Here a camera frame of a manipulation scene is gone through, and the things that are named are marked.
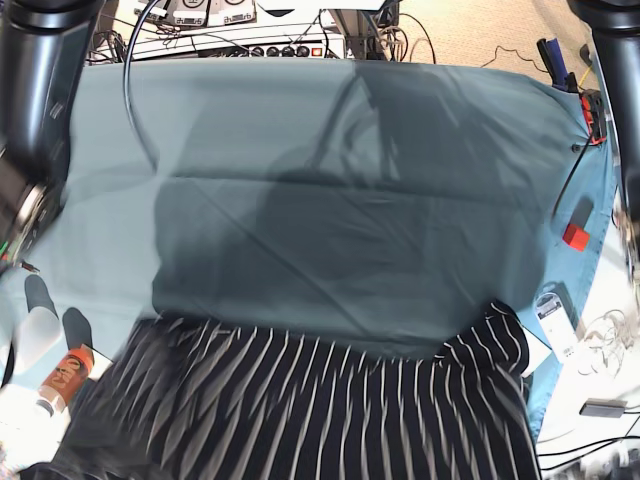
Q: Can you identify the navy white striped t-shirt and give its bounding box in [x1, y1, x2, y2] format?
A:
[21, 301, 540, 479]

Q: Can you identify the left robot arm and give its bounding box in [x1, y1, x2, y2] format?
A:
[568, 1, 639, 280]

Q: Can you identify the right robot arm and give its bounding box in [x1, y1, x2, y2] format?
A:
[1, 1, 103, 271]

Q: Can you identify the teal table cloth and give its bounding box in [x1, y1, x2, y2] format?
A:
[0, 59, 621, 446]

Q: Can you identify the black power strip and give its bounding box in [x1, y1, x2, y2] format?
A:
[213, 44, 328, 58]

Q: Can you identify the white paper card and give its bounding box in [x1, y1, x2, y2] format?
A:
[522, 328, 552, 377]

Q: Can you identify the white paper sheet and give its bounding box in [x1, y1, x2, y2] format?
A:
[83, 345, 113, 381]

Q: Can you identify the red cube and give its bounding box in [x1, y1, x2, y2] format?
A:
[562, 223, 590, 252]

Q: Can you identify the white packaged item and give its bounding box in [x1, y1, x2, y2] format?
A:
[535, 292, 578, 363]

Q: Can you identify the translucent plastic cup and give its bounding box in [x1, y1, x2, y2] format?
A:
[13, 306, 63, 375]

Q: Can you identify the orange label bottle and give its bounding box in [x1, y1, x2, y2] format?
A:
[36, 345, 94, 417]

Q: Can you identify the red black clamp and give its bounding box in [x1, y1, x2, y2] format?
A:
[579, 89, 607, 146]

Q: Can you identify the grey adapter box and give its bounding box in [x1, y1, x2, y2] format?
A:
[579, 399, 627, 418]

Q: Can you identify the white cable bundle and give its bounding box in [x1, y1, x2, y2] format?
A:
[577, 308, 637, 385]

